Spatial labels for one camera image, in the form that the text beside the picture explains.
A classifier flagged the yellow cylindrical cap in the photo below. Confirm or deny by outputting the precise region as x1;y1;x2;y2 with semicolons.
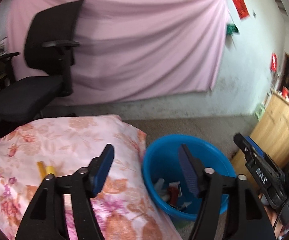
45;166;56;176

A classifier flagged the orange ointment tube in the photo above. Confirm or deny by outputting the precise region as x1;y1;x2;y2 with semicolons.
37;161;46;180

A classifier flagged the person right hand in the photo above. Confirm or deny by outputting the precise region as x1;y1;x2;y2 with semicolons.
258;193;283;238

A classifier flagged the blue plastic bucket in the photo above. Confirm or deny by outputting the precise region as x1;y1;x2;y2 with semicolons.
142;134;236;222

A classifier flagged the wooden cabinet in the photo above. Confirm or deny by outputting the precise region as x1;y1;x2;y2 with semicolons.
230;90;289;178

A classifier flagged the red cup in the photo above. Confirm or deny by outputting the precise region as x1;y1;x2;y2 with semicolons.
281;86;289;99

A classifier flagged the pink hanging sheet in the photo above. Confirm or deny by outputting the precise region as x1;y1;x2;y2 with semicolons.
7;0;230;105

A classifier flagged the black office chair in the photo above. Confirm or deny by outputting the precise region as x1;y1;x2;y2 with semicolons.
0;0;84;138

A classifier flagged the green hanging bag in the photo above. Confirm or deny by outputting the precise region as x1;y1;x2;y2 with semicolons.
226;23;239;36

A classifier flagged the red paper wall poster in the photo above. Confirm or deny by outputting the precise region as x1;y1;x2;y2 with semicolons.
232;0;250;20

